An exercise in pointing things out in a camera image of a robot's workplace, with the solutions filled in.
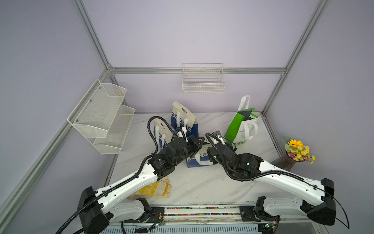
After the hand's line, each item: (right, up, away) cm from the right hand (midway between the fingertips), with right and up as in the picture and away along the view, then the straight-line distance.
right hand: (217, 147), depth 74 cm
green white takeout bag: (+17, +11, +8) cm, 22 cm away
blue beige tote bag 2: (-9, -5, 0) cm, 10 cm away
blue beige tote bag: (-20, +17, +17) cm, 31 cm away
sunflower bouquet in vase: (+39, -2, -2) cm, 39 cm away
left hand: (-7, +5, -6) cm, 10 cm away
